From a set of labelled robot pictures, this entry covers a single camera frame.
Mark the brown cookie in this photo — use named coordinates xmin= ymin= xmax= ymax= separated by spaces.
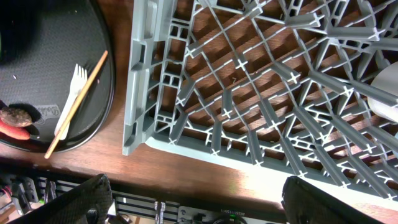
xmin=1 ymin=106 xmax=32 ymax=127

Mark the grey plastic dishwasher rack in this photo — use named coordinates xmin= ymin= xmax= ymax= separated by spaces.
xmin=122 ymin=0 xmax=397 ymax=200

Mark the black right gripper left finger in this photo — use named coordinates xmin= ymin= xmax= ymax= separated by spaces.
xmin=6 ymin=173 xmax=113 ymax=223

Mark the round black tray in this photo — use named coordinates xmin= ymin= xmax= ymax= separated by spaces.
xmin=1 ymin=0 xmax=116 ymax=153

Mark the orange carrot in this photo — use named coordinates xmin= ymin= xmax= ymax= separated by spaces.
xmin=0 ymin=121 xmax=30 ymax=140

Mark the white plastic fork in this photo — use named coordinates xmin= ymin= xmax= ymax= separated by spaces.
xmin=54 ymin=64 xmax=88 ymax=135

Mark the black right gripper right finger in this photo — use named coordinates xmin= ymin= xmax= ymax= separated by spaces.
xmin=281 ymin=176 xmax=379 ymax=224

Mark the small white cup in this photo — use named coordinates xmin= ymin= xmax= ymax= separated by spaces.
xmin=368 ymin=62 xmax=397 ymax=123

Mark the wooden chopstick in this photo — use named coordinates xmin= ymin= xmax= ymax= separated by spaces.
xmin=44 ymin=50 xmax=108 ymax=159

